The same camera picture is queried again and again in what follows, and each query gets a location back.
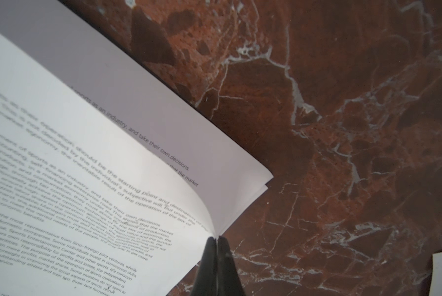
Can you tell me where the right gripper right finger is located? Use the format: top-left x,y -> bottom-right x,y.
217,236 -> 245,296

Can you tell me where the printed paper sheet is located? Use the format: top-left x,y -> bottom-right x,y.
0,34 -> 213,296

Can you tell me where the beige black ring binder folder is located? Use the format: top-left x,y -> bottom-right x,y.
63,1 -> 238,107

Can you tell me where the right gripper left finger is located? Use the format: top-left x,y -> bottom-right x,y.
190,238 -> 217,296

